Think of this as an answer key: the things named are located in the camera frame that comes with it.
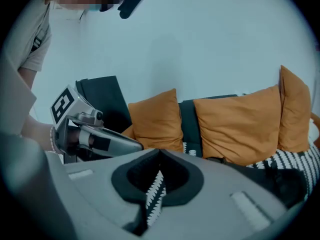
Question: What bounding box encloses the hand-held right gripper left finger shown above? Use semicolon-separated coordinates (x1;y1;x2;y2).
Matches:
45;148;161;240

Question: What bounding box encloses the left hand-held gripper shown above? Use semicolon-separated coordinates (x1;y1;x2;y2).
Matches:
49;84;145;164

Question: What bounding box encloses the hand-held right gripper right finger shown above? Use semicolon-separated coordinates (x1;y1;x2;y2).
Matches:
146;148;288;240

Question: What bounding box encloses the person's left forearm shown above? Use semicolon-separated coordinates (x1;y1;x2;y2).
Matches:
20;115;57;153

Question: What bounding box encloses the small orange cushion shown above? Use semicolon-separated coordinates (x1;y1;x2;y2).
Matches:
121;88;185;153

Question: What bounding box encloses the black upright panel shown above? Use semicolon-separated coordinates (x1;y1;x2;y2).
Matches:
74;75;133;135

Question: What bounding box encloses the large orange cushion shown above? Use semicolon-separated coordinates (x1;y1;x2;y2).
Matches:
193;84;283;167

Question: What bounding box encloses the black and white patterned blanket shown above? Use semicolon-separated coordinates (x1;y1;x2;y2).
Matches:
145;141;320;227

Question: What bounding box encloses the tall orange cushion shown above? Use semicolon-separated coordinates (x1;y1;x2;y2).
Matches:
276;64;312;154

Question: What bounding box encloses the beige t-shirt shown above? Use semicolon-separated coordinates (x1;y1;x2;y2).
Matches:
1;0;87;73

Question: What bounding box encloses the pink beaded bracelet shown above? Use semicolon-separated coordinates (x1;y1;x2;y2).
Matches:
49;125;62;155

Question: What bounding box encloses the black chest strap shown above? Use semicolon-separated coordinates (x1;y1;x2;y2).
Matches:
30;25;50;53

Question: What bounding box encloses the black head-mounted camera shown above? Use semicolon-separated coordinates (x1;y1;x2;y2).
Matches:
99;0;151;20

